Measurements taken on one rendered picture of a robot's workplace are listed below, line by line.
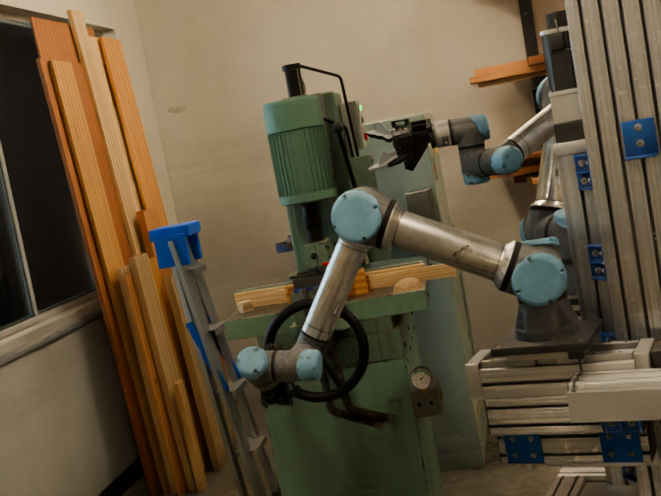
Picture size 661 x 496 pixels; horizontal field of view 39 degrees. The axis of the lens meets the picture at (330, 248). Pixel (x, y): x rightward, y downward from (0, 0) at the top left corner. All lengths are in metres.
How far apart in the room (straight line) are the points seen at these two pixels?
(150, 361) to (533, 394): 2.17
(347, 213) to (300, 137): 0.72
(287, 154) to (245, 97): 2.49
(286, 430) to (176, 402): 1.39
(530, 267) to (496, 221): 3.03
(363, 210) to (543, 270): 0.41
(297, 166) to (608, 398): 1.16
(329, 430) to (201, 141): 2.82
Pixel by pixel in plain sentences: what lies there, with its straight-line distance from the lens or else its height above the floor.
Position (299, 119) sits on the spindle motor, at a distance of 2.76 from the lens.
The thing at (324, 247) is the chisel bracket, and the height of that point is 1.05.
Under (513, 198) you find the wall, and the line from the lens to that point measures 5.07.
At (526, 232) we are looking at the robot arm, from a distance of 2.83.
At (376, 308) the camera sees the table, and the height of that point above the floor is 0.87.
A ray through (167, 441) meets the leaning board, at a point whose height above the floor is 0.25.
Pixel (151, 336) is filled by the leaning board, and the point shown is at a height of 0.70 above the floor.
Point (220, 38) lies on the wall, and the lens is 5.30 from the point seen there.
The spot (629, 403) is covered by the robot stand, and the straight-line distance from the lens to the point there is 2.11.
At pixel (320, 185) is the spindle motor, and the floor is 1.24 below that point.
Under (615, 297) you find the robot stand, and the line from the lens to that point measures 2.37.
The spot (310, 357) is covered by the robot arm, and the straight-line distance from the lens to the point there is 2.20.
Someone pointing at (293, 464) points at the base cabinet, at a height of 0.44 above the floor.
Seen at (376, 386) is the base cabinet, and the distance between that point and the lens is 2.76.
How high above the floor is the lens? 1.34
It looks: 6 degrees down
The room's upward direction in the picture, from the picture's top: 10 degrees counter-clockwise
